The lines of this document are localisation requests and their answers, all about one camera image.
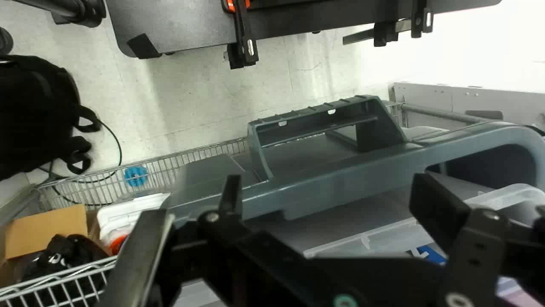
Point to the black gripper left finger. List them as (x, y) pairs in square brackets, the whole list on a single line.
[(142, 256)]

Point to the black bundled item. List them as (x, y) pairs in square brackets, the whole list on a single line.
[(69, 252)]

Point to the black backpack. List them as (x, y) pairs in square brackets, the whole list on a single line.
[(35, 107)]

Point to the grey storage tote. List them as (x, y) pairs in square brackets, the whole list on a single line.
[(341, 175)]

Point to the black table top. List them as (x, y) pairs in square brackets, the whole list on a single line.
[(181, 22)]

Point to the white paper packet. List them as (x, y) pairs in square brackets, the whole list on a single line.
[(128, 218)]

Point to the black stand leg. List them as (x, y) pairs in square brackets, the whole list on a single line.
[(74, 10)]

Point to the flat clear plastic container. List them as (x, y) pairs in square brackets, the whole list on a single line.
[(505, 196)]

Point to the blue round tag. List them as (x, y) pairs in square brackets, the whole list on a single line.
[(135, 175)]

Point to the grey metal cabinet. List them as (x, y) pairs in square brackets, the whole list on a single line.
[(443, 95)]

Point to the cardboard box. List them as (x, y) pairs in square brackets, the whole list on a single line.
[(45, 230)]

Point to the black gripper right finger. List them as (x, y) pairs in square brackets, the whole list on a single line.
[(477, 249)]

